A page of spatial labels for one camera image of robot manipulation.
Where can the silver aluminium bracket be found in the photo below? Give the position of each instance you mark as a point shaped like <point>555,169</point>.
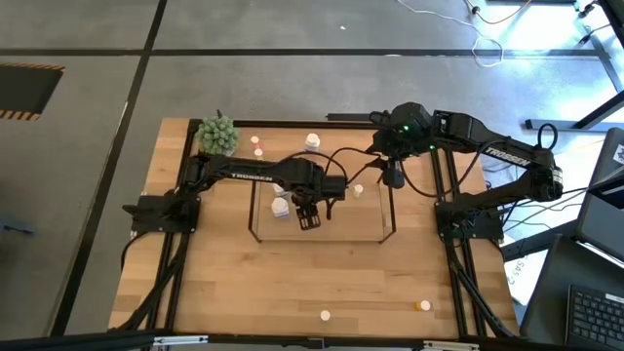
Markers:
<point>180,340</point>
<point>451,346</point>

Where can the black desk foot bar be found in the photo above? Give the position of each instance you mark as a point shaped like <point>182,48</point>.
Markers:
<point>575,124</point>

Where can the black desk crossbar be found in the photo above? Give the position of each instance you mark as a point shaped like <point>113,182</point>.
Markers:
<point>536,242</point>

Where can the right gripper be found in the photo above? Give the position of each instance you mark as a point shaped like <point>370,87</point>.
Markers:
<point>393,176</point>

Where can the green potted succulent plant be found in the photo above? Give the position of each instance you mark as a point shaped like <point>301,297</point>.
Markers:
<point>218,136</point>

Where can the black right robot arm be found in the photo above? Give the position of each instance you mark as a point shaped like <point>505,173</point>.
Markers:
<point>512,156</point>

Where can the orange pill bottle white cap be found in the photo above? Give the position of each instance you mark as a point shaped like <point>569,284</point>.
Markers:
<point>425,305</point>

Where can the black table-level camera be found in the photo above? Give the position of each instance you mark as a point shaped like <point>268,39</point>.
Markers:
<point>316,343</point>

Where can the dark closed laptop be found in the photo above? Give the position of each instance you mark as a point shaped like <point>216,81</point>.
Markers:
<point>602,214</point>

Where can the black desk leg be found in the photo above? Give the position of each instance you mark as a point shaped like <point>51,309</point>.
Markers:
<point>615,14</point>

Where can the small white cap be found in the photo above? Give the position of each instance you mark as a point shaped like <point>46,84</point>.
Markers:
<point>325,316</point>

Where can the white printed paper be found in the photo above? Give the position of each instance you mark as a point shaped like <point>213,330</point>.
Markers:
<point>521,283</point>

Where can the black flat mount bar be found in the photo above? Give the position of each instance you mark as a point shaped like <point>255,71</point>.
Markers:
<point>351,117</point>

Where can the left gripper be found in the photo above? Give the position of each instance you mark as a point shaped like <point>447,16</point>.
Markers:
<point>307,197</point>

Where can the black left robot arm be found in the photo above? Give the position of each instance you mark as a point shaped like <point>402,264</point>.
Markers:
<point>253,175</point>

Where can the black yellow-striped floor mat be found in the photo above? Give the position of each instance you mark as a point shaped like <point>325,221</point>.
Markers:
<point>24,90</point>

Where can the yellow pill bottle white cap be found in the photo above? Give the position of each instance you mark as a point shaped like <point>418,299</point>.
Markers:
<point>258,153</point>
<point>358,187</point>

